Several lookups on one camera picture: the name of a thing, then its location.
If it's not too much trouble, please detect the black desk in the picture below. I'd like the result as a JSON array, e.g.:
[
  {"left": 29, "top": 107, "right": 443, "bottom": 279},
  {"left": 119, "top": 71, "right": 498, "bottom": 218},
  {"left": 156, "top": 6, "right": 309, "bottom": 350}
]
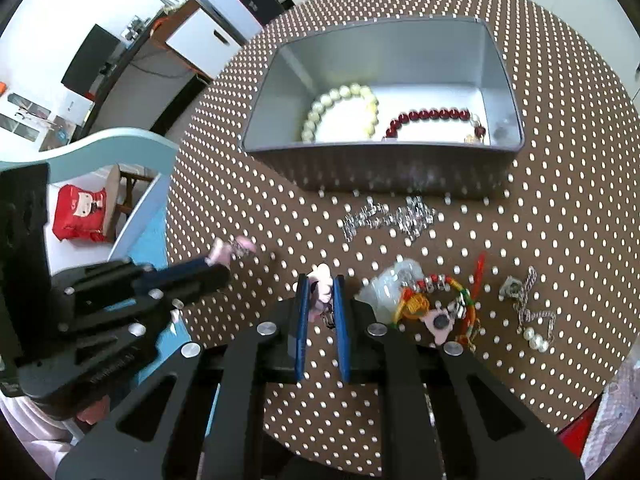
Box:
[{"left": 84, "top": 0, "right": 217, "bottom": 137}]

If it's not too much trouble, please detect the pink flower charm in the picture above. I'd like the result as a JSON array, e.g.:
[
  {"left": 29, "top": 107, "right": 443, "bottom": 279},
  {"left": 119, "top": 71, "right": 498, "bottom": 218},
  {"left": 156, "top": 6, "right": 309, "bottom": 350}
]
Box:
[{"left": 424, "top": 309, "right": 459, "bottom": 345}]

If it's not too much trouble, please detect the red item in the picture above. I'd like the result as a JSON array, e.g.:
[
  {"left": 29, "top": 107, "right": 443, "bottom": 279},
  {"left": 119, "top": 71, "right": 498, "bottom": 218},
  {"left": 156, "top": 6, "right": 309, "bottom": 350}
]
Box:
[{"left": 556, "top": 399, "right": 602, "bottom": 461}]

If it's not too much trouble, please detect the wooden stool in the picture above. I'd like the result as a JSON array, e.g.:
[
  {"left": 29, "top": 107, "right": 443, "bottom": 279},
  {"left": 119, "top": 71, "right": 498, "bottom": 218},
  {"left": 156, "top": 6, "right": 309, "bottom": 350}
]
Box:
[{"left": 106, "top": 163, "right": 157, "bottom": 242}]

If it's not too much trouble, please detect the silver metal tin box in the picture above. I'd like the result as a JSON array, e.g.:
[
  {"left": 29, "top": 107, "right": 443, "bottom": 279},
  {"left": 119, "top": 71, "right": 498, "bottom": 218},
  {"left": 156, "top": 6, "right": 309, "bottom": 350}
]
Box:
[{"left": 241, "top": 16, "right": 526, "bottom": 200}]

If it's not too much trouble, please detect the dark red bead bracelet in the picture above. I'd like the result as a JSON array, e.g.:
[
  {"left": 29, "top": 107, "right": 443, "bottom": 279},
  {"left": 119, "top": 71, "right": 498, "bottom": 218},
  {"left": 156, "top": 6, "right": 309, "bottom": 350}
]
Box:
[{"left": 382, "top": 106, "right": 487, "bottom": 144}]

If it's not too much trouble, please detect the cream bead bracelet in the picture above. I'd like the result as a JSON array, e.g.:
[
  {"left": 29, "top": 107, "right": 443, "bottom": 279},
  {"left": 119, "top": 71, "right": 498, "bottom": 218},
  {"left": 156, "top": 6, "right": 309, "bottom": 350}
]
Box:
[{"left": 300, "top": 83, "right": 380, "bottom": 143}]

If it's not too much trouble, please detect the person's left forearm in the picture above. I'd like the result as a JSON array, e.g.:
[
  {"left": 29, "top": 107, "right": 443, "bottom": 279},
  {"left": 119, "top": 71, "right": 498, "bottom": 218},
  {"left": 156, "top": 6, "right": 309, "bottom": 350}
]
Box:
[{"left": 0, "top": 390, "right": 116, "bottom": 461}]

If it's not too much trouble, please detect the light blue chair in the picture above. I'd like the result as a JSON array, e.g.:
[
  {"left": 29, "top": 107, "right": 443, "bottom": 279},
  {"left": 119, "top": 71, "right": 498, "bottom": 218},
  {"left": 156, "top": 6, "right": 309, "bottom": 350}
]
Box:
[{"left": 0, "top": 128, "right": 201, "bottom": 391}]

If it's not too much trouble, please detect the red printed bag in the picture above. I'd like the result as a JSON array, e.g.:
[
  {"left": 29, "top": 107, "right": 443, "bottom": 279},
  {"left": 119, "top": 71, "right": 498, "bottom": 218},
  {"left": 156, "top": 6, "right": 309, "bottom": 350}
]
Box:
[{"left": 52, "top": 184, "right": 109, "bottom": 244}]

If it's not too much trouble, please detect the black monitor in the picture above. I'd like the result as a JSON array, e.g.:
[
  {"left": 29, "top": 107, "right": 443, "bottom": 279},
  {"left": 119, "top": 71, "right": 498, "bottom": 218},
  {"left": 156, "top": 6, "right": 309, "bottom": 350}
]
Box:
[{"left": 61, "top": 24, "right": 122, "bottom": 96}]

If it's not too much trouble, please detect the pink charm keychain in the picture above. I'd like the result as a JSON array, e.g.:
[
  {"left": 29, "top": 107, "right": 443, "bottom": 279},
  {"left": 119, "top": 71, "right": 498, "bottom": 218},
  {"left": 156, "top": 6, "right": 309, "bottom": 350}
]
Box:
[
  {"left": 207, "top": 236, "right": 258, "bottom": 269},
  {"left": 306, "top": 263, "right": 337, "bottom": 329}
]

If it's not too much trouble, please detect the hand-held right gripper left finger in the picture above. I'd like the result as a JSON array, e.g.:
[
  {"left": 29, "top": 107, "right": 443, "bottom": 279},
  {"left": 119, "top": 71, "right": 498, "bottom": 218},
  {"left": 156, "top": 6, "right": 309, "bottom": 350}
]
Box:
[{"left": 55, "top": 274, "right": 313, "bottom": 480}]

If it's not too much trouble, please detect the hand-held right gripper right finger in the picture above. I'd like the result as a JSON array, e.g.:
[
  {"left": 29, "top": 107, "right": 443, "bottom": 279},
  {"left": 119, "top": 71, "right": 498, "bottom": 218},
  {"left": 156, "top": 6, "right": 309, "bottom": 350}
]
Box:
[{"left": 332, "top": 274, "right": 586, "bottom": 480}]

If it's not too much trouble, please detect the clear plastic bag with pendant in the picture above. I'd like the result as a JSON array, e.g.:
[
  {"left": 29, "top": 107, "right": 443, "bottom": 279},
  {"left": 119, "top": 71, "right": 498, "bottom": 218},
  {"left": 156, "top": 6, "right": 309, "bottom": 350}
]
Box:
[{"left": 357, "top": 257, "right": 427, "bottom": 322}]

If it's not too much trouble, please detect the white drawer cabinet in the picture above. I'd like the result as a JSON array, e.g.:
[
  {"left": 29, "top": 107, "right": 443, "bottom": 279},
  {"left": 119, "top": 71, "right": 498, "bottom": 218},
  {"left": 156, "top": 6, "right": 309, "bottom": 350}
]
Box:
[{"left": 165, "top": 7, "right": 244, "bottom": 82}]

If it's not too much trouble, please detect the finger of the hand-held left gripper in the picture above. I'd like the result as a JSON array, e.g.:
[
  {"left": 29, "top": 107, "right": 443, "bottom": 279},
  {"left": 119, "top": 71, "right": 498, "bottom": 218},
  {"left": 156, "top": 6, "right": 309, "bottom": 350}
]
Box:
[
  {"left": 57, "top": 299, "right": 185, "bottom": 362},
  {"left": 50, "top": 257, "right": 232, "bottom": 312}
]

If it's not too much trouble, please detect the white lace cloth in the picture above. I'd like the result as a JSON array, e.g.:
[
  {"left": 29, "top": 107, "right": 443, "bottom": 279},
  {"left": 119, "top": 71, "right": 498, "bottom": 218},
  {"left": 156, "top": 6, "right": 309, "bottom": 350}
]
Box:
[{"left": 581, "top": 360, "right": 640, "bottom": 477}]

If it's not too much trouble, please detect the white picture box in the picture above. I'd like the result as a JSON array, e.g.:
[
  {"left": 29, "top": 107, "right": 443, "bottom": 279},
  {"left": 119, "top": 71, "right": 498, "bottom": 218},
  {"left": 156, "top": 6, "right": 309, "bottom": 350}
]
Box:
[{"left": 0, "top": 92, "right": 67, "bottom": 142}]

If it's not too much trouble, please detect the silver chain pearl necklace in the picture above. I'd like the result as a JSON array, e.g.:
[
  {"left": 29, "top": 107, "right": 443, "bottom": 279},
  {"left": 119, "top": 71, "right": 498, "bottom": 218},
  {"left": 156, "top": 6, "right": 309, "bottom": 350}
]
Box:
[{"left": 500, "top": 266, "right": 559, "bottom": 354}]

